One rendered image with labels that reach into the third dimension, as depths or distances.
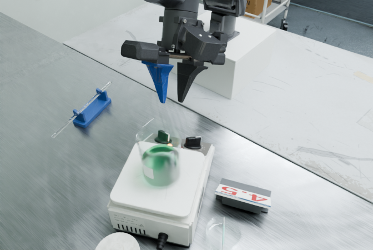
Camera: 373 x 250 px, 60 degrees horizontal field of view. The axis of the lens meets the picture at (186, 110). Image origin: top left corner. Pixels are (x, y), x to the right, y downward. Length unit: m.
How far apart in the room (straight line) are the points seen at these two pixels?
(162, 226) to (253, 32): 0.53
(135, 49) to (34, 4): 1.46
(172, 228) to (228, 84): 0.38
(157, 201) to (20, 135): 0.38
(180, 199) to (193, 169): 0.06
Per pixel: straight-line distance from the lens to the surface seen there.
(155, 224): 0.50
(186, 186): 0.49
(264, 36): 0.82
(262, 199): 0.57
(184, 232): 0.49
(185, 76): 0.58
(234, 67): 0.72
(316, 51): 1.01
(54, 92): 0.85
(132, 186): 0.49
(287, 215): 0.59
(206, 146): 0.60
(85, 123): 0.72
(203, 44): 0.49
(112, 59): 0.93
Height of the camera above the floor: 1.39
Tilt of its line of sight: 42 degrees down
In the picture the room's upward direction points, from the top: straight up
